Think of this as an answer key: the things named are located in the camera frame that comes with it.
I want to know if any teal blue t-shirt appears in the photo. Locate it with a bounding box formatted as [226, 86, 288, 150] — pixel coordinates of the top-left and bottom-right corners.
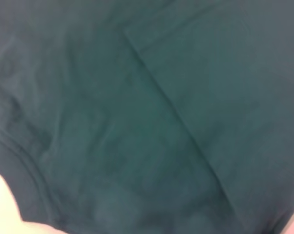
[0, 0, 294, 234]

